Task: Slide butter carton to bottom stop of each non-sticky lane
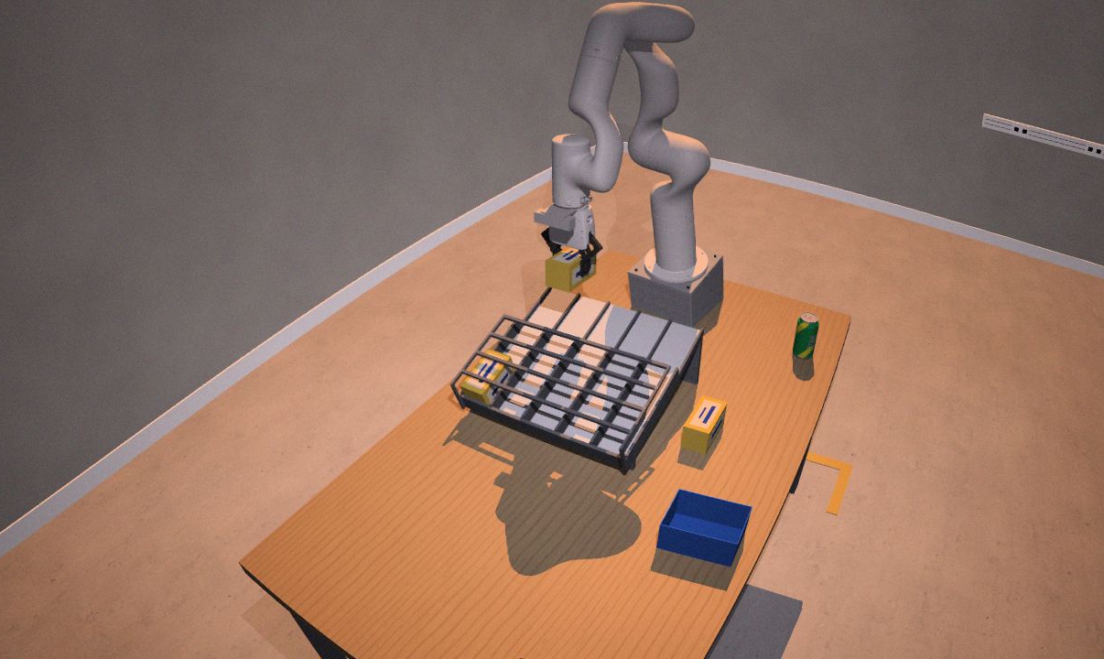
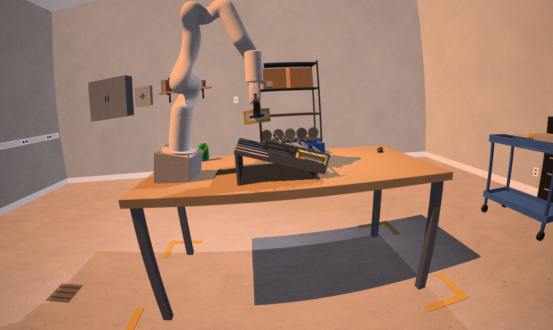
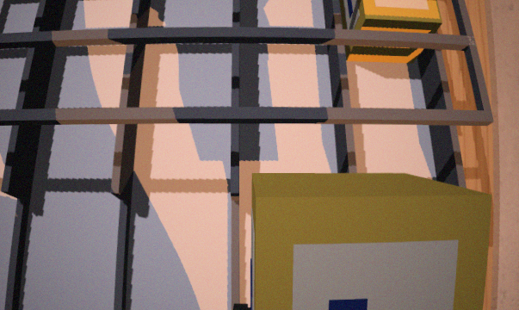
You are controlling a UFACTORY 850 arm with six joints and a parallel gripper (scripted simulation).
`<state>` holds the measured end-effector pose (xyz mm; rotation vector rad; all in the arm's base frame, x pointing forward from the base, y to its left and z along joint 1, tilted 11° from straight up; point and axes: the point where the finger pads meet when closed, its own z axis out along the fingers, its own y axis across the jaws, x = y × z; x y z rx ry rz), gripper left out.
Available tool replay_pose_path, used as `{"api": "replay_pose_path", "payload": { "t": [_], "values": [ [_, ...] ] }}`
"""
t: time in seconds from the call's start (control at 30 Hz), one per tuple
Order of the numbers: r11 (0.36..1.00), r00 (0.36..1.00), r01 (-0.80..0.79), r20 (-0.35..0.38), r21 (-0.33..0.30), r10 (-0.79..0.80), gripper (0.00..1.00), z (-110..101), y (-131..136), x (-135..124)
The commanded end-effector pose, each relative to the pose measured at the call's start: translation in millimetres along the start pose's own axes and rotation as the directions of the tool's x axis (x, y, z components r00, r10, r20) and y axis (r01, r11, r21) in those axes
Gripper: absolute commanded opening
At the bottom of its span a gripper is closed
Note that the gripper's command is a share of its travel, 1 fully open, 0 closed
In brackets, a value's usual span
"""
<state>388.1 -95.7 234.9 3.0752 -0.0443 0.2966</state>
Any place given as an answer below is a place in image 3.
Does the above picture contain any yellow butter carton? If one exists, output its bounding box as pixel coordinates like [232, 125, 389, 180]
[339, 0, 442, 64]
[250, 173, 491, 310]

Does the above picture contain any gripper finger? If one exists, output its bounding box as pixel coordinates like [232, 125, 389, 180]
[233, 304, 250, 310]

